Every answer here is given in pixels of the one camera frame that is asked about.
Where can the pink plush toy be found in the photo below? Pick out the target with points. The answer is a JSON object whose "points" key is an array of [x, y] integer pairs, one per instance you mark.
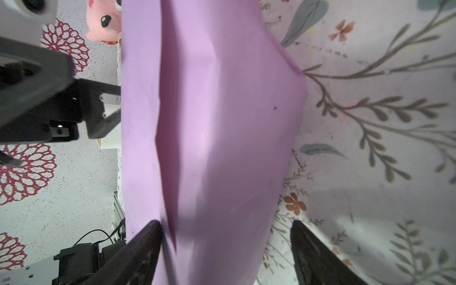
{"points": [[104, 21]]}

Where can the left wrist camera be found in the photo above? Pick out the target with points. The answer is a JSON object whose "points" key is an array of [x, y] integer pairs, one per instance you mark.
{"points": [[23, 20]]}

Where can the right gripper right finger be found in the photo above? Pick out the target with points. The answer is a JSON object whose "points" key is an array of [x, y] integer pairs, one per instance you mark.
{"points": [[314, 263]]}

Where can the pink wrapping paper sheet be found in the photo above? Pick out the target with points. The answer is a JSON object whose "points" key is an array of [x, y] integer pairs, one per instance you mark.
{"points": [[211, 104]]}

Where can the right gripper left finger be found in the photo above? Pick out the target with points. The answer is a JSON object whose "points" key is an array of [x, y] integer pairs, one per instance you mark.
{"points": [[136, 262]]}

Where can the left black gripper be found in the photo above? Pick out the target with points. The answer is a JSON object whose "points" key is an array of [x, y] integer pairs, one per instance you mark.
{"points": [[29, 113]]}

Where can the white wooden tissue box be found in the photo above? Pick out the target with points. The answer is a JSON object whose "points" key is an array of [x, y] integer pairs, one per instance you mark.
{"points": [[112, 140]]}

